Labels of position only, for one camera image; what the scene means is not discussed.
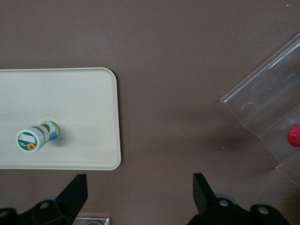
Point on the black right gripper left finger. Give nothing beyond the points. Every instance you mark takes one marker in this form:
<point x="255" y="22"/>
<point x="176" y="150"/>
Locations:
<point x="68" y="201"/>

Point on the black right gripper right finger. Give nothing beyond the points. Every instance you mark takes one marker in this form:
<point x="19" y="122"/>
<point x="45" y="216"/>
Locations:
<point x="206" y="211"/>

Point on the green gum bottle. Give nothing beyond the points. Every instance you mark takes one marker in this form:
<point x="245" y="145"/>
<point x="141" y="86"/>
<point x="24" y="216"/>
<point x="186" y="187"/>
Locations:
<point x="35" y="137"/>

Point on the cream plastic tray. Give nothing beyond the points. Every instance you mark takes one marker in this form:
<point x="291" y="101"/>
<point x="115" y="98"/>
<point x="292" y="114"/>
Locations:
<point x="70" y="105"/>

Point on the red gum bottle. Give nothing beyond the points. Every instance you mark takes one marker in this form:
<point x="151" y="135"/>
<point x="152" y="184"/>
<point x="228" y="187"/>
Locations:
<point x="294" y="136"/>

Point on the clear acrylic bottle rack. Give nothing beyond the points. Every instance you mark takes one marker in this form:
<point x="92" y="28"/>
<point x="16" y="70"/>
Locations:
<point x="79" y="220"/>

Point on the red cola bottle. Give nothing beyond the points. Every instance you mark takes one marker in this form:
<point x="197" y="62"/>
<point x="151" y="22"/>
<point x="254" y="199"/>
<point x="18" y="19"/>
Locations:
<point x="93" y="223"/>

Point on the clear acrylic stepped stand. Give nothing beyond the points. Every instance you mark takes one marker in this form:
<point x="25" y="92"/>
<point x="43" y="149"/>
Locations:
<point x="269" y="98"/>

